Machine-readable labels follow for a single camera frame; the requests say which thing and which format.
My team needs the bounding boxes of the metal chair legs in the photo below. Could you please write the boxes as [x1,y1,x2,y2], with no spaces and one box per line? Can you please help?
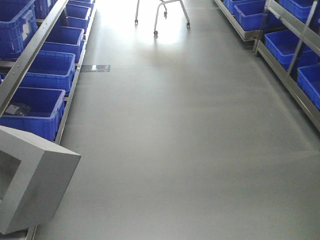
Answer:
[134,0,191,36]

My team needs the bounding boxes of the blue bin lower shelf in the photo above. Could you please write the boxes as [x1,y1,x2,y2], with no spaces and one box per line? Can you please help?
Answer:
[0,87,66,141]

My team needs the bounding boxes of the blue bin on far rack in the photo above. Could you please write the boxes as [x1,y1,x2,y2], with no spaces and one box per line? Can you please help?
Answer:
[264,29,313,71]

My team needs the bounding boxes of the gray square hollow base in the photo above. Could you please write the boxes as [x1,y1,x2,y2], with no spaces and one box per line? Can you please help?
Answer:
[0,126,81,235]

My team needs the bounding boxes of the stainless steel shelf rack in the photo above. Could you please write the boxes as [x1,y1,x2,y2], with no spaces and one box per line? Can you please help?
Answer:
[0,0,97,240]

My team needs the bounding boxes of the far steel shelf rack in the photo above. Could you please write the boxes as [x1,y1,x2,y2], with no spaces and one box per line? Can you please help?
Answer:
[215,0,320,129]

